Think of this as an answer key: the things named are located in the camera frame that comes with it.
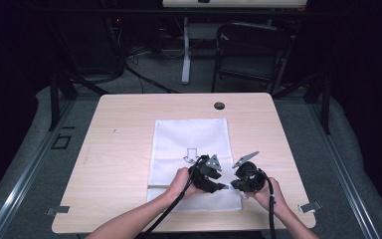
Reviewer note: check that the black tape strip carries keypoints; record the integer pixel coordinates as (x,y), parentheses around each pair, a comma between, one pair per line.
(68,127)

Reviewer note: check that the black table grommet hole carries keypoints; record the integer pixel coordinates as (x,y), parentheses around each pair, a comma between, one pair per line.
(219,106)

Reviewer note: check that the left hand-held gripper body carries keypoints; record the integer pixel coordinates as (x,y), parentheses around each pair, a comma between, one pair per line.
(204,171)

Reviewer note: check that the black tape square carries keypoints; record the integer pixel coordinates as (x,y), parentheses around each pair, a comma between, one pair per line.
(60,146)

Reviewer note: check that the black metal frame post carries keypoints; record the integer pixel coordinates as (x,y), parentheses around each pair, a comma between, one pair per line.
(326,109)
(54,106)

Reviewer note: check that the person's right hand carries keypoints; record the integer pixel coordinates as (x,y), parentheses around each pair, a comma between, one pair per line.
(275,199)

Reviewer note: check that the black horizontal frame bar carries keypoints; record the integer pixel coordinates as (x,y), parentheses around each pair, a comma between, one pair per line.
(146,12)

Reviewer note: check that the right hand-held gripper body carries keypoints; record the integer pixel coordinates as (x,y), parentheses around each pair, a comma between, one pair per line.
(250,177)

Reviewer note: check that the dark equipment with red light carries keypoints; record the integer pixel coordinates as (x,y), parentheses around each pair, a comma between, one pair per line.
(112,36)

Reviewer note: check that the white desk leg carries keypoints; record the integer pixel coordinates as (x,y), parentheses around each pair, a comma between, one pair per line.
(186,59)

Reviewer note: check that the aluminium floor rail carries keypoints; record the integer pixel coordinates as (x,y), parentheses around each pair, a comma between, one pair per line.
(23,179)
(341,176)

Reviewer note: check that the black folding chair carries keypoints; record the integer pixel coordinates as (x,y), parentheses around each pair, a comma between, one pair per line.
(252,40)

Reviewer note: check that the person's left hand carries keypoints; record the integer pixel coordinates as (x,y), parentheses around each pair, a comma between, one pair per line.
(180,184)

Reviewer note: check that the white cloth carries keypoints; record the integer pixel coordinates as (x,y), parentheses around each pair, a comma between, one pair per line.
(185,139)

